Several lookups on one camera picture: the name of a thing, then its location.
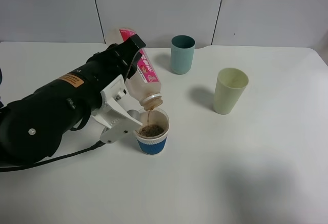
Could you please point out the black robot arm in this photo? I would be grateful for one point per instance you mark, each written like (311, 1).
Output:
(32, 128)

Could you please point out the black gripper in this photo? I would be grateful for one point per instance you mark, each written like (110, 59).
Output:
(101, 69)

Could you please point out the clear cup with blue sleeve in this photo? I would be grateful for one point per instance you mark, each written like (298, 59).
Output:
(153, 133)

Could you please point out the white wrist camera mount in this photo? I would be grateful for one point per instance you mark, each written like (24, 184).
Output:
(116, 120)

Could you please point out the clear plastic drink bottle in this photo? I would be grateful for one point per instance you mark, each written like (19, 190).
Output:
(144, 85)

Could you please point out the teal plastic cup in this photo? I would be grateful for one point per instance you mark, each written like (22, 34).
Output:
(182, 51)

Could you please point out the pale green plastic cup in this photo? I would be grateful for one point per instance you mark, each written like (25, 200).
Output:
(230, 85)

